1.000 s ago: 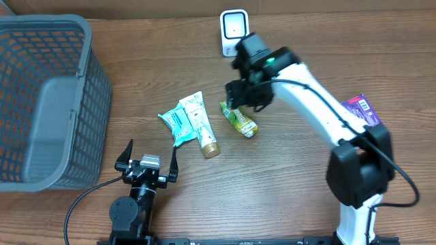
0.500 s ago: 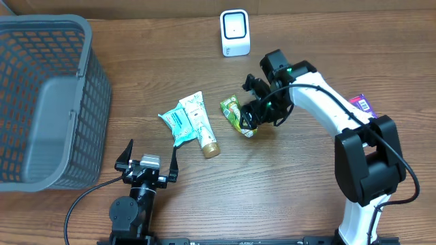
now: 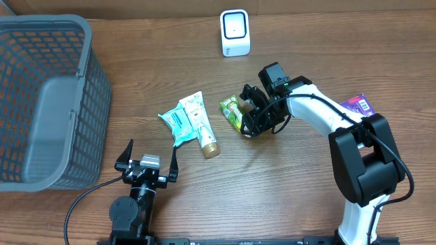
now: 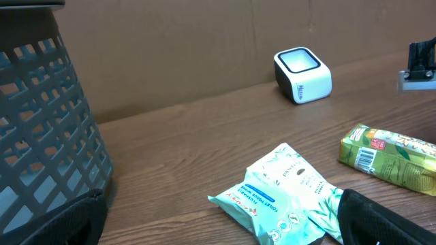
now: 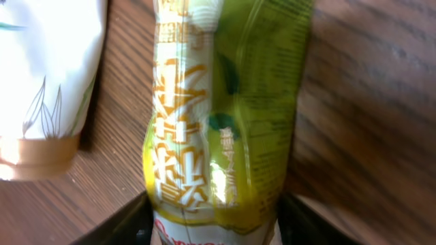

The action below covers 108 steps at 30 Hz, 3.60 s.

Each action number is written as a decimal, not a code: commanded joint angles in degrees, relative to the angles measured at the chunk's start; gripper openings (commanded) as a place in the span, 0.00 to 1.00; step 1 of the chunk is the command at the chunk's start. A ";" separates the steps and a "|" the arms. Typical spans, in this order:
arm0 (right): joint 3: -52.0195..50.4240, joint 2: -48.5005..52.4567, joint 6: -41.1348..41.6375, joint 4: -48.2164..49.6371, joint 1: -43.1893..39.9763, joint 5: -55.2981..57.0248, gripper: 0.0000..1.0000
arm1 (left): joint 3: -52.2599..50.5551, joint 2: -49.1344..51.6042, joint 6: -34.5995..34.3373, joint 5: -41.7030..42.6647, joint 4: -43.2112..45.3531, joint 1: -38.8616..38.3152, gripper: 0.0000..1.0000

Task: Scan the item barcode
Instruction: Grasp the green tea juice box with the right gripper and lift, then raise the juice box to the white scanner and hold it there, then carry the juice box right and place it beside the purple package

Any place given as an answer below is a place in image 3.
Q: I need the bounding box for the grey plastic mesh basket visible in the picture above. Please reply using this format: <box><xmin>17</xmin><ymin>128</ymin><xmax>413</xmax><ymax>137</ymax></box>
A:
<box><xmin>1</xmin><ymin>14</ymin><xmax>112</xmax><ymax>192</ymax></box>

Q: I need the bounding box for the green yellow snack pouch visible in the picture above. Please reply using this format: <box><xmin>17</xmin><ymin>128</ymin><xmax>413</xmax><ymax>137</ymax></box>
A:
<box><xmin>220</xmin><ymin>95</ymin><xmax>243</xmax><ymax>132</ymax></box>

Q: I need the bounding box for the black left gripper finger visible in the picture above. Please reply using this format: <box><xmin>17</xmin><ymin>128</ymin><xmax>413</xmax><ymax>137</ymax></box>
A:
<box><xmin>115</xmin><ymin>139</ymin><xmax>134</xmax><ymax>165</ymax></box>
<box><xmin>168</xmin><ymin>146</ymin><xmax>178</xmax><ymax>182</ymax></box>

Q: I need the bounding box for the purple sanitary pad pack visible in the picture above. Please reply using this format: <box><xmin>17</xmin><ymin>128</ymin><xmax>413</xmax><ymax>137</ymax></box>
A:
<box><xmin>340</xmin><ymin>94</ymin><xmax>376</xmax><ymax>117</ymax></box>

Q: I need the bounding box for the white bamboo print tube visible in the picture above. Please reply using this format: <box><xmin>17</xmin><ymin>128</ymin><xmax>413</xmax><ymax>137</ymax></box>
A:
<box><xmin>179</xmin><ymin>91</ymin><xmax>221</xmax><ymax>159</ymax></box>

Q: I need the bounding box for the teal plastic packet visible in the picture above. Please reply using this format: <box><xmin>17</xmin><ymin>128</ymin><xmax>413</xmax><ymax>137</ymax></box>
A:
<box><xmin>158</xmin><ymin>103</ymin><xmax>197</xmax><ymax>148</ymax></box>

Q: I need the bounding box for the white barcode scanner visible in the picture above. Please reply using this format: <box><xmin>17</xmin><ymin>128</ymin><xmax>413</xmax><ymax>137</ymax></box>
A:
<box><xmin>219</xmin><ymin>9</ymin><xmax>251</xmax><ymax>57</ymax></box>

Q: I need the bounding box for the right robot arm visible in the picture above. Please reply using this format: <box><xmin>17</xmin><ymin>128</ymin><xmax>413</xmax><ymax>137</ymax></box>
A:
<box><xmin>240</xmin><ymin>63</ymin><xmax>414</xmax><ymax>244</ymax></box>

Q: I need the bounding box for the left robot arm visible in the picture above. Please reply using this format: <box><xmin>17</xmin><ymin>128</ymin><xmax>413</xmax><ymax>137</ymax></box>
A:
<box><xmin>109</xmin><ymin>140</ymin><xmax>178</xmax><ymax>244</ymax></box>

